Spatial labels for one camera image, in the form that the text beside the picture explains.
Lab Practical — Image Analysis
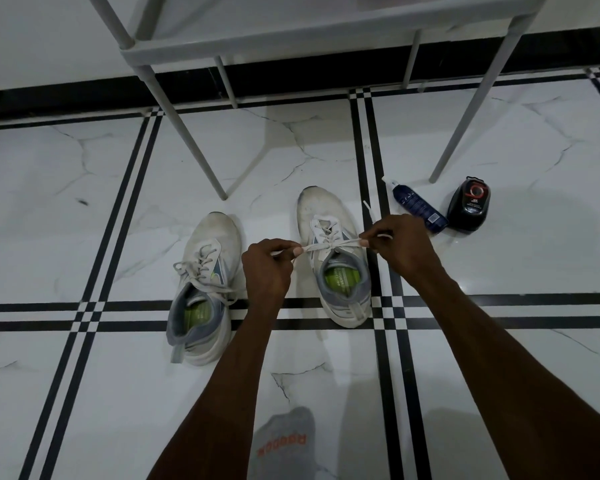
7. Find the black shoe polish container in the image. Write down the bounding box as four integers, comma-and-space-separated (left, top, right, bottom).
445, 175, 492, 234

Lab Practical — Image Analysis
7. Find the white sock with orange print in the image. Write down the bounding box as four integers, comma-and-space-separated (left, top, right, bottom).
248, 406, 317, 480

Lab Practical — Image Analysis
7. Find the grey metal shelf rack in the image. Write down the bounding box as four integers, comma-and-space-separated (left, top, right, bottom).
85, 0, 551, 201

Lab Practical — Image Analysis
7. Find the dark blue spray bottle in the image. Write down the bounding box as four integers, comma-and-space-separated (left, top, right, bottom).
381, 175, 449, 235

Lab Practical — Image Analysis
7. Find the person's left hand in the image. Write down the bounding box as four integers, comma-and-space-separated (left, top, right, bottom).
241, 238, 305, 319

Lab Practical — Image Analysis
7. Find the white shoelace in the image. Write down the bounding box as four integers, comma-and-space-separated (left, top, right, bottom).
269, 199, 396, 265
173, 244, 241, 308

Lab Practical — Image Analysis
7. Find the white sneaker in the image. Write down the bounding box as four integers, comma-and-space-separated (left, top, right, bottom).
165, 211, 245, 367
295, 186, 373, 329

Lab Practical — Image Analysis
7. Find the person's right forearm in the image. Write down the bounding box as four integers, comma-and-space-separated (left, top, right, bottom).
419, 269, 600, 480

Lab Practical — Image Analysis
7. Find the person's left forearm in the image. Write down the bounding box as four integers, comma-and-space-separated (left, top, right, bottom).
147, 307, 276, 480

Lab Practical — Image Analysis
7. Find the person's right hand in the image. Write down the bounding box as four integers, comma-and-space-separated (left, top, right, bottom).
358, 213, 446, 291

